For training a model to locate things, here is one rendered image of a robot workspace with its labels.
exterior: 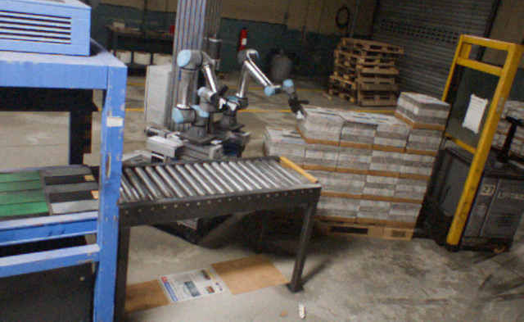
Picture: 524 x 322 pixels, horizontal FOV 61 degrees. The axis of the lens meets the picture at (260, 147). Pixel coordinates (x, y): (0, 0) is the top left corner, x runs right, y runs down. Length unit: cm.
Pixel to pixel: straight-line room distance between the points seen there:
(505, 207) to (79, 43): 373
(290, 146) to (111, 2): 663
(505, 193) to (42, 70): 377
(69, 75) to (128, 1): 786
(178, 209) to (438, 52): 948
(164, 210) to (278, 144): 144
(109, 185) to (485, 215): 337
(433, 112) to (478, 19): 701
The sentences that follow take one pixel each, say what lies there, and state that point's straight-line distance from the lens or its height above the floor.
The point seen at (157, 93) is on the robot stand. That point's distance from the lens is 372.
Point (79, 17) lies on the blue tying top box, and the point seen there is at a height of 170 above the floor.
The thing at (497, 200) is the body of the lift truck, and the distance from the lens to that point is 445.
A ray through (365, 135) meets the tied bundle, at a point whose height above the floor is 95.
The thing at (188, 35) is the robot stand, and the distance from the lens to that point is 355.
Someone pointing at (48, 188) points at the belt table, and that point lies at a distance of 255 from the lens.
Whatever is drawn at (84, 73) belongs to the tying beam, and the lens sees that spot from 188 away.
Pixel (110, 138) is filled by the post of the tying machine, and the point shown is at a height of 124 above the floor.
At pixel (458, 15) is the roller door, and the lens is 1115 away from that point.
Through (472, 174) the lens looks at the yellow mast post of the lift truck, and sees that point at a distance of 414.
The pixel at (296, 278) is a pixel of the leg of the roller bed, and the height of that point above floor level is 10.
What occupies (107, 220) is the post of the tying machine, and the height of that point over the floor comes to 85.
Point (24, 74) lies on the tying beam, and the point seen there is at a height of 150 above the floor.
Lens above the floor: 190
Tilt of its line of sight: 19 degrees down
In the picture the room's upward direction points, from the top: 9 degrees clockwise
